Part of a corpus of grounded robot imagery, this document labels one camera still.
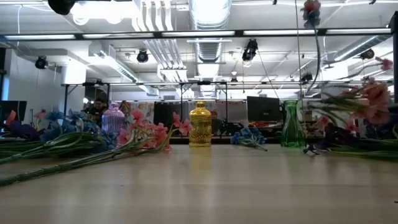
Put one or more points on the blue artificial flower bunch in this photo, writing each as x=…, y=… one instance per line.
x=54, y=116
x=248, y=134
x=105, y=140

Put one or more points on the black partition panel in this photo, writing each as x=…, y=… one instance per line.
x=166, y=115

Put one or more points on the floral patterned curtain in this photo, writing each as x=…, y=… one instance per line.
x=146, y=109

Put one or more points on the cardboard box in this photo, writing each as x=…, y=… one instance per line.
x=308, y=115

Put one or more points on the orange sheet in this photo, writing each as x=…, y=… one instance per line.
x=11, y=118

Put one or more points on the black rig post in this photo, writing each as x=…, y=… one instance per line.
x=395, y=62

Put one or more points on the purple artificial flower bunch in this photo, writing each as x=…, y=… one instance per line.
x=384, y=130
x=334, y=137
x=23, y=130

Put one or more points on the pink ribbed glass vase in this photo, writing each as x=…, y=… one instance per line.
x=112, y=119

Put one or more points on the black crossbar with light strips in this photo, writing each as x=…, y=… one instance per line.
x=157, y=34

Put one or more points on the black ceiling camera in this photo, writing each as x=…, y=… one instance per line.
x=367, y=54
x=306, y=77
x=41, y=63
x=142, y=56
x=250, y=49

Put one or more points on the yellow textured glass vase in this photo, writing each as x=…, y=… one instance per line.
x=200, y=124

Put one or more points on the black computer monitor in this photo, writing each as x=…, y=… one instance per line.
x=264, y=109
x=17, y=107

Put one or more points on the person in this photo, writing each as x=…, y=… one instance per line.
x=99, y=107

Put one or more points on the green glass vase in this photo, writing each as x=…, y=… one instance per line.
x=292, y=130

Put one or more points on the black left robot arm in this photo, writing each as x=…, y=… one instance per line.
x=61, y=6

